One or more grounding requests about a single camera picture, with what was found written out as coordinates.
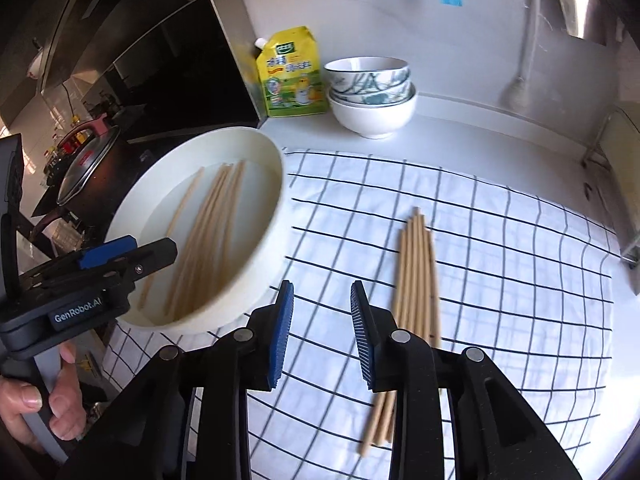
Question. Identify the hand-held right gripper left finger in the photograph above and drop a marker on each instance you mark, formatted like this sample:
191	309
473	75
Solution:
280	335

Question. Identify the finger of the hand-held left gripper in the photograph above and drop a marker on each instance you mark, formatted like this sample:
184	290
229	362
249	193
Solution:
155	255
107	252

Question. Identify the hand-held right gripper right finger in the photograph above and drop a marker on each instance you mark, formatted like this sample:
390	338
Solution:
365	335

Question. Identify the bunch of wooden chopsticks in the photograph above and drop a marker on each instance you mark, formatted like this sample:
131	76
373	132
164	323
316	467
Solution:
205	240
415	280

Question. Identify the white round basin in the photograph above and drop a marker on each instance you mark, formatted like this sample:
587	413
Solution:
265	200

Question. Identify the person's left hand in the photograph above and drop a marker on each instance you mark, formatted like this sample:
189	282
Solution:
70	400

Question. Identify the dark cooking pot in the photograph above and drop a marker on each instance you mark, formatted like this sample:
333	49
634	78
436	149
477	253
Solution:
107	195

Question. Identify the glass pot lid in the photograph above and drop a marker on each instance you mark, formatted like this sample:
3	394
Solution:
85	170

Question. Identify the row of condiment bottles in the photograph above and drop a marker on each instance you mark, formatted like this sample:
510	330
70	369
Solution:
52	160

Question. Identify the white checked cloth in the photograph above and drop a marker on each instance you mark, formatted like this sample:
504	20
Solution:
500	285

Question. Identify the black range hood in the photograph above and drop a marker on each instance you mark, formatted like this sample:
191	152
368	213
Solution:
175	60

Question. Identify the small white hanging object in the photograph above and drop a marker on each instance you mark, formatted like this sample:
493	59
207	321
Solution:
37	65

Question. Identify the plain white bowl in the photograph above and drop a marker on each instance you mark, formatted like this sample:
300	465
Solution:
372	120

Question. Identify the yellow seasoning pouch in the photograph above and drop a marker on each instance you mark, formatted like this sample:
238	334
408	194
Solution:
292	80

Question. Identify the patterned ceramic bowl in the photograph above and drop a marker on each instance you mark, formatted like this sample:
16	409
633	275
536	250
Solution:
367	82
350	97

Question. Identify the pale cutting board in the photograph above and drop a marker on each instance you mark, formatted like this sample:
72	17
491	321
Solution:
625	170

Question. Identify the steel cleaver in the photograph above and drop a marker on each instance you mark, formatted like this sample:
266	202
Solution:
575	0

